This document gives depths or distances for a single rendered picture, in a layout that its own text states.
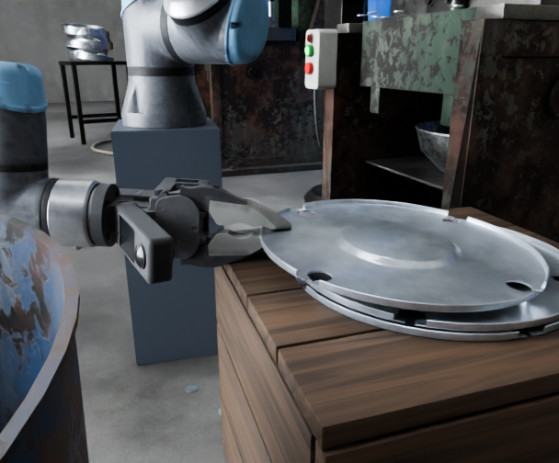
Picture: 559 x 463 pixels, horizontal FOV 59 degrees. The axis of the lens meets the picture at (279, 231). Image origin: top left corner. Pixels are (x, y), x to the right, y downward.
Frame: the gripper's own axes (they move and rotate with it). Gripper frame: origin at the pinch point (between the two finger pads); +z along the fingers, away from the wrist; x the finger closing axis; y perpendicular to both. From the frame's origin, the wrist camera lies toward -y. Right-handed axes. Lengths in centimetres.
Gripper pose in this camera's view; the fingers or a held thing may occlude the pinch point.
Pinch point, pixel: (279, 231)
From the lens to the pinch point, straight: 53.9
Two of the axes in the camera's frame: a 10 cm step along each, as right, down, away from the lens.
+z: 10.0, 0.6, 0.2
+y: 0.0, -3.3, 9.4
